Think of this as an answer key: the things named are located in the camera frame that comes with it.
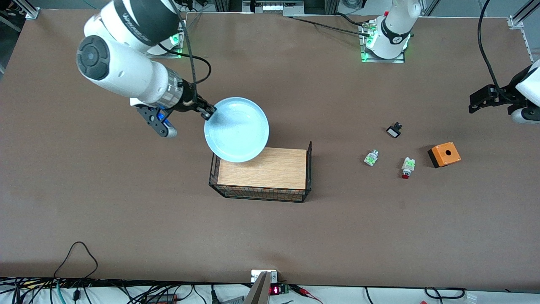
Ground light blue plate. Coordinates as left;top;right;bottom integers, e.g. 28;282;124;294
204;97;270;163

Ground red push button switch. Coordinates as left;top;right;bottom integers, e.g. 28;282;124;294
401;157;416;179

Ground wooden board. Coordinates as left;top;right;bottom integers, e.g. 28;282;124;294
217;147;308;190

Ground grey metal bar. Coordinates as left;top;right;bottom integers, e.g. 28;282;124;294
244;271;271;304

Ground red clip lead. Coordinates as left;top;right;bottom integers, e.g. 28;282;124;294
290;285;323;304

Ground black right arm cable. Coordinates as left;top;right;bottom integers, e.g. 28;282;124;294
158;0;212;87

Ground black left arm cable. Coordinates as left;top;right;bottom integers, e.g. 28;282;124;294
477;0;513;100

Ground perforated metal rail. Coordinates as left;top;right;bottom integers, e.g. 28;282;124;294
521;29;540;83

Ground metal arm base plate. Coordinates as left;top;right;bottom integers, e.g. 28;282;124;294
169;18;186;59
359;21;406;64

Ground orange button enclosure box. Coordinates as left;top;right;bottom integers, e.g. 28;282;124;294
427;141;462;168

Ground aluminium frame profile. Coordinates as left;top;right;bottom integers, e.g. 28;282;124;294
508;0;540;29
12;0;41;19

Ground black wire basket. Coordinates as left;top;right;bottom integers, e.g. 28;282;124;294
208;141;313;204

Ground metal frame with white light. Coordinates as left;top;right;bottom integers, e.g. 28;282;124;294
242;0;305;16

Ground black cable to arm base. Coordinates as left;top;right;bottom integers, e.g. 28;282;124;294
291;13;376;38

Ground silver metal bracket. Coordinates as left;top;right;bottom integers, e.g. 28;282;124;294
251;269;278;283

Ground thin black looped cable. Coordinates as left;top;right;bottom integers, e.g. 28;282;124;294
54;242;99;280

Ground tangled black cables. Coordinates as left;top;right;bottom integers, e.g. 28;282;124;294
0;277;254;304

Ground black coiled cable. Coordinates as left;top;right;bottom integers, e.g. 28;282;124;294
424;287;467;299

